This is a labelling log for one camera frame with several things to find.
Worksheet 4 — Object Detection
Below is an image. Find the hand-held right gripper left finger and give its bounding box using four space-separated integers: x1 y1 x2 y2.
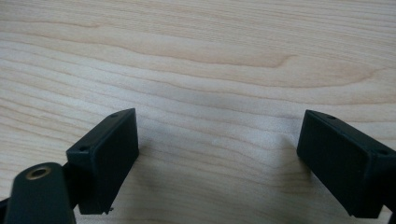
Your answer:
65 107 140 216

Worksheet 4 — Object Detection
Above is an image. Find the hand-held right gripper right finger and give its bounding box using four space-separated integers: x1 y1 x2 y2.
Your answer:
296 109 396 219

